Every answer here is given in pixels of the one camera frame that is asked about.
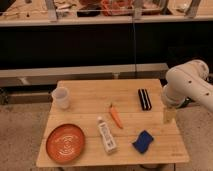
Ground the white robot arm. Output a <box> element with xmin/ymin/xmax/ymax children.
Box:
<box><xmin>161</xmin><ymin>60</ymin><xmax>213</xmax><ymax>124</ymax></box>

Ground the blue sponge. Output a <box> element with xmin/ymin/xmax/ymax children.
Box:
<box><xmin>132</xmin><ymin>130</ymin><xmax>154</xmax><ymax>154</ymax></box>

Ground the wooden table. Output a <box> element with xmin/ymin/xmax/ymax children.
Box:
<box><xmin>45</xmin><ymin>79</ymin><xmax>189</xmax><ymax>167</ymax></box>

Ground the background workbench shelf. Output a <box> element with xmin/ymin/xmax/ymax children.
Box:
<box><xmin>0</xmin><ymin>0</ymin><xmax>213</xmax><ymax>87</ymax></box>

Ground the white plastic cup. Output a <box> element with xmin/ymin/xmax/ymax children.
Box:
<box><xmin>51</xmin><ymin>87</ymin><xmax>70</xmax><ymax>109</ymax></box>

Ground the orange plate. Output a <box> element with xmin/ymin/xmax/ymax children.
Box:
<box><xmin>46</xmin><ymin>124</ymin><xmax>85</xmax><ymax>164</ymax></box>

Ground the red tray on shelf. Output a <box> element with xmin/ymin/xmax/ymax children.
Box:
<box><xmin>101</xmin><ymin>0</ymin><xmax>132</xmax><ymax>16</ymax></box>

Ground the white tube bottle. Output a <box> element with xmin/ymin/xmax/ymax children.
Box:
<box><xmin>97</xmin><ymin>116</ymin><xmax>117</xmax><ymax>154</ymax></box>

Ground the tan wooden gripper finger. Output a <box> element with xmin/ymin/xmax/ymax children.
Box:
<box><xmin>163</xmin><ymin>107</ymin><xmax>176</xmax><ymax>124</ymax></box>

